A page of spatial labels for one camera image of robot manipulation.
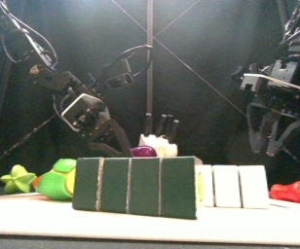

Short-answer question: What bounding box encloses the purple toy eggplant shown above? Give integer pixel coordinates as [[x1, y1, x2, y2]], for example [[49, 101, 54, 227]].
[[129, 145, 160, 159]]

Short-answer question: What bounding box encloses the dark green sliced toy cucumber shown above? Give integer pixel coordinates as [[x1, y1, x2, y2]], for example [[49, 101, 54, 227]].
[[71, 156, 201, 221]]

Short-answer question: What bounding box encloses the green round toy vegetable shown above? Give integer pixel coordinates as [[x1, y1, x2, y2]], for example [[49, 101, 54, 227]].
[[31, 158, 78, 201]]

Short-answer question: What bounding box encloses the red toy food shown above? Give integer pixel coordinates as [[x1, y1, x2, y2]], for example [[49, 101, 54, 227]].
[[269, 180, 300, 206]]

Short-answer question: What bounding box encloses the white sliced toy vegetable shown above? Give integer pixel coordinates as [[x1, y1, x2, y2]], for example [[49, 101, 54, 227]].
[[194, 163, 272, 209]]

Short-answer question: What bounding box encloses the light green star toy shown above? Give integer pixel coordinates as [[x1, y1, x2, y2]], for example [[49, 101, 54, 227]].
[[0, 163, 38, 196]]

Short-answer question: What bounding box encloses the black toy knife handle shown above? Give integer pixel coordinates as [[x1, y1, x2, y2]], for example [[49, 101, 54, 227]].
[[165, 114, 176, 139], [156, 113, 169, 137], [144, 112, 154, 136], [170, 119, 181, 144]]

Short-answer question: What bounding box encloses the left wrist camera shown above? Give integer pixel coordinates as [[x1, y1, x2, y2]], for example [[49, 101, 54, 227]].
[[105, 58, 136, 90]]

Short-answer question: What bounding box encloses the black camera cable loop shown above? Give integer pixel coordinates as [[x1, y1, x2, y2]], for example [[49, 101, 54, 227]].
[[99, 44, 154, 79]]

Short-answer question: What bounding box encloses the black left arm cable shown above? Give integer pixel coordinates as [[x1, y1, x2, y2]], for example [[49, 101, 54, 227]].
[[0, 0, 61, 70]]

